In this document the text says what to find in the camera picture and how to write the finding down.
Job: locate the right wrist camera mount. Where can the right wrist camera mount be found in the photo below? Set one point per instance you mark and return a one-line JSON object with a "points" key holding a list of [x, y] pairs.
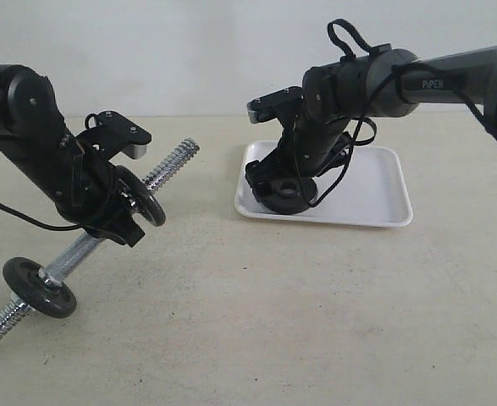
{"points": [[283, 105]]}

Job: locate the black weight plate end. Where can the black weight plate end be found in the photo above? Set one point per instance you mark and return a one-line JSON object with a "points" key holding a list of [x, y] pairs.
{"points": [[142, 200]]}

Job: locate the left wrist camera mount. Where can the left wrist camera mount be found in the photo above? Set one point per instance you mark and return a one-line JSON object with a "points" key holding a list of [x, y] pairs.
{"points": [[110, 133]]}

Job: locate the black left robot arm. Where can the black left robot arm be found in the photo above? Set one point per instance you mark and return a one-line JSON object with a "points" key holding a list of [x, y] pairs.
{"points": [[33, 132]]}

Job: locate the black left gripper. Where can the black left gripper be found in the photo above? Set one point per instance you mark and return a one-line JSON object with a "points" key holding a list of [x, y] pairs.
{"points": [[92, 200]]}

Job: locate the chrome threaded dumbbell bar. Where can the chrome threaded dumbbell bar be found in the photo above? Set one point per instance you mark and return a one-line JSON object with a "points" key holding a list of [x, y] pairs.
{"points": [[62, 266]]}

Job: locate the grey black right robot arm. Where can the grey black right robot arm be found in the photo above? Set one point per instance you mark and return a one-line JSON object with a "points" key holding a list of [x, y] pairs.
{"points": [[385, 83]]}

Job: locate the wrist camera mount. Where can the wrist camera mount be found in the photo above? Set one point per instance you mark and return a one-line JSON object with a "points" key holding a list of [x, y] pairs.
{"points": [[110, 133], [283, 105]]}

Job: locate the white plastic tray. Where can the white plastic tray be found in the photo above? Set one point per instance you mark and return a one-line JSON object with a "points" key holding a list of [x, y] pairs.
{"points": [[372, 193]]}

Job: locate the black weight plate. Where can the black weight plate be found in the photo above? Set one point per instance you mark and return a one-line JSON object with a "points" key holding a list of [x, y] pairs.
{"points": [[293, 196], [23, 277]]}

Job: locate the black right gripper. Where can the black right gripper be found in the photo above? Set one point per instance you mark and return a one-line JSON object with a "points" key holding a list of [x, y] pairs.
{"points": [[303, 148]]}

